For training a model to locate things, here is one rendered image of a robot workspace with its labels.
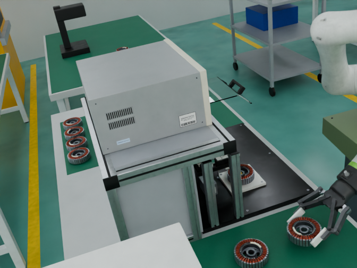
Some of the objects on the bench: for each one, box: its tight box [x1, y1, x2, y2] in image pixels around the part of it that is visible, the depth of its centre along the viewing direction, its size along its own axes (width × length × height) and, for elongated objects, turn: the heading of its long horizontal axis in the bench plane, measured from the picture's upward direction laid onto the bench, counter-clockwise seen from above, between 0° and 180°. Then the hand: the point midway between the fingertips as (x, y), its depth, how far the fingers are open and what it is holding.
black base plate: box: [194, 123, 315, 234], centre depth 178 cm, size 47×64×2 cm
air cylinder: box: [199, 176, 218, 195], centre depth 164 cm, size 5×8×6 cm
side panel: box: [106, 165, 202, 243], centre depth 136 cm, size 28×3×32 cm, turn 122°
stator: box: [234, 238, 269, 268], centre depth 133 cm, size 11×11×4 cm
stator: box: [227, 164, 254, 186], centre depth 166 cm, size 11×11×4 cm
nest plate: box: [217, 164, 266, 195], centre depth 168 cm, size 15×15×1 cm
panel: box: [191, 165, 203, 232], centre depth 166 cm, size 1×66×30 cm, turn 32°
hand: (304, 229), depth 135 cm, fingers closed on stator, 11 cm apart
